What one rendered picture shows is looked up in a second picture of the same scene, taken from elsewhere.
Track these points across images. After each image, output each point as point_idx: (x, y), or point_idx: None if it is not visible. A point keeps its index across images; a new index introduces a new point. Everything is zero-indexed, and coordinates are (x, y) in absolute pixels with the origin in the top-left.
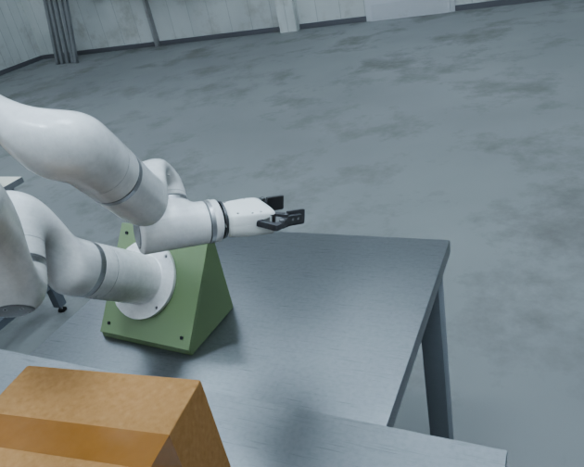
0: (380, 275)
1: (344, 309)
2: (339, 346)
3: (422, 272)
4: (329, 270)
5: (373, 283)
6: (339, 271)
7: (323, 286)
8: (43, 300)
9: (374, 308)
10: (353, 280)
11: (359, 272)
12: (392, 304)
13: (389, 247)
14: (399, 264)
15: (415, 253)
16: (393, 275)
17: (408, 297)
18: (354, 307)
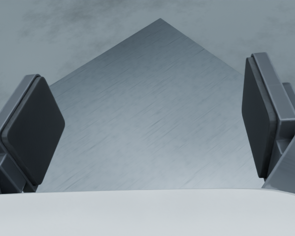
0: (163, 103)
1: (203, 185)
2: None
3: (197, 65)
4: (92, 149)
5: (173, 120)
6: (106, 139)
7: (121, 180)
8: None
9: (230, 147)
10: (144, 136)
11: (134, 121)
12: (237, 124)
13: (117, 66)
14: (159, 75)
15: (154, 52)
16: (176, 92)
17: (237, 102)
18: (207, 169)
